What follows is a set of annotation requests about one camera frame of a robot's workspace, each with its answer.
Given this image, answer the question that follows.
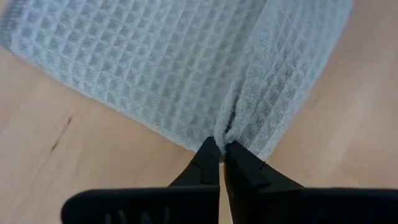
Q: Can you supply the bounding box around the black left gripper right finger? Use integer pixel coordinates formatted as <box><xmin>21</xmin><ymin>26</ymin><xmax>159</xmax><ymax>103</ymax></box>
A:
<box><xmin>223</xmin><ymin>140</ymin><xmax>398</xmax><ymax>224</ymax></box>

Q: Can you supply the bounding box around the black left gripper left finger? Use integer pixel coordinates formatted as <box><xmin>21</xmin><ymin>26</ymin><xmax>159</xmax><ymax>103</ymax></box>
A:
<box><xmin>60</xmin><ymin>136</ymin><xmax>222</xmax><ymax>224</ymax></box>

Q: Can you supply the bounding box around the grey waffle microfiber towel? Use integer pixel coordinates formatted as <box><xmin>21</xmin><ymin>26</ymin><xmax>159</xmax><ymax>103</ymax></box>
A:
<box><xmin>0</xmin><ymin>0</ymin><xmax>354</xmax><ymax>161</ymax></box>

